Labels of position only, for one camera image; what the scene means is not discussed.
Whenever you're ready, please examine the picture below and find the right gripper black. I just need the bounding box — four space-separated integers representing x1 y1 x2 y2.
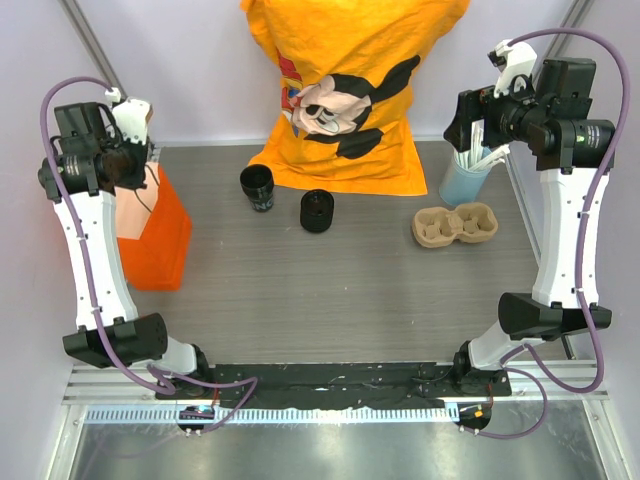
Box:
444 73 548 153

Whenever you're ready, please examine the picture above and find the orange paper bag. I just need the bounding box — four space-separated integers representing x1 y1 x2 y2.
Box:
115 162 192 291

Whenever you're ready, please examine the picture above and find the pulp cup carrier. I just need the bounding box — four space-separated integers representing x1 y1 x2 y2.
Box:
411 202 499 249

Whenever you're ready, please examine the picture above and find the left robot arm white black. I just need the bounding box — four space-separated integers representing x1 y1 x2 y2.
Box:
38 97 213 399

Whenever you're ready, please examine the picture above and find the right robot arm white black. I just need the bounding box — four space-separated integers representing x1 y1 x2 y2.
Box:
444 58 616 395

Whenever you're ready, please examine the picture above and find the light blue straw holder cup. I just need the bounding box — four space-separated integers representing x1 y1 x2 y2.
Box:
439 150 490 206

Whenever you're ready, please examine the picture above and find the black cup with lettering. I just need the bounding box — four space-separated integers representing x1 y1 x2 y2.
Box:
239 164 274 212

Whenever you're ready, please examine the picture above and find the orange cartoon mouse cloth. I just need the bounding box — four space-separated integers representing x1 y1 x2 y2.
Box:
241 0 468 196

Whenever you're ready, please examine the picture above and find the black ribbed cup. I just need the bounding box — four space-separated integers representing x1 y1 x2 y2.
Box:
300 189 334 233

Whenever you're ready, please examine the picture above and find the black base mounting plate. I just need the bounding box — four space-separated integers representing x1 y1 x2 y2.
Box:
154 360 514 409

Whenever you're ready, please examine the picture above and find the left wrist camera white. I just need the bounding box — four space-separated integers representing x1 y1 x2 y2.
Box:
104 87 153 145

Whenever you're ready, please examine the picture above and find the aluminium frame rail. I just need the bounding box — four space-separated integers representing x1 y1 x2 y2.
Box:
58 0 124 91

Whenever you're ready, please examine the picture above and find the white slotted cable duct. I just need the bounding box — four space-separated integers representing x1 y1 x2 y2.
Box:
84 403 459 427

